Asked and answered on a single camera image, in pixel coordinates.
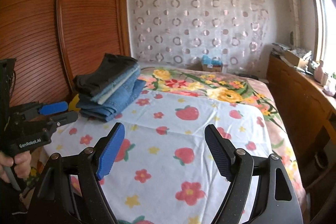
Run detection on person's left hand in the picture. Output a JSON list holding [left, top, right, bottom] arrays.
[[0, 151, 31, 183]]

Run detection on white fruit-print towel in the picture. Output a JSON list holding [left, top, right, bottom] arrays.
[[44, 90, 271, 223]]

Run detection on wooden louvered wardrobe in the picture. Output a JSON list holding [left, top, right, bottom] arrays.
[[1, 0, 130, 106]]

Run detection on black shorts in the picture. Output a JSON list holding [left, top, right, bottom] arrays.
[[73, 53, 138, 98]]

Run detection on circle-patterned sheer curtain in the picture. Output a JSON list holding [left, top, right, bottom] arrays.
[[128, 0, 269, 73]]

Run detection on pink floral blanket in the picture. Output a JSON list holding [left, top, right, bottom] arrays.
[[139, 67, 307, 212]]

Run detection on cardboard box on cabinet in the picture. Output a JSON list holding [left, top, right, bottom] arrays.
[[283, 50, 310, 68]]

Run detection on wooden side cabinet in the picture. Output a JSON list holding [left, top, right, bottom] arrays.
[[266, 55, 335, 188]]

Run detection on folded blue jeans stack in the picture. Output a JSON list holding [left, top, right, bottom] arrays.
[[76, 64, 146, 122]]

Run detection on pink bottle on cabinet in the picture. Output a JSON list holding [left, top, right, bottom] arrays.
[[314, 59, 324, 83]]

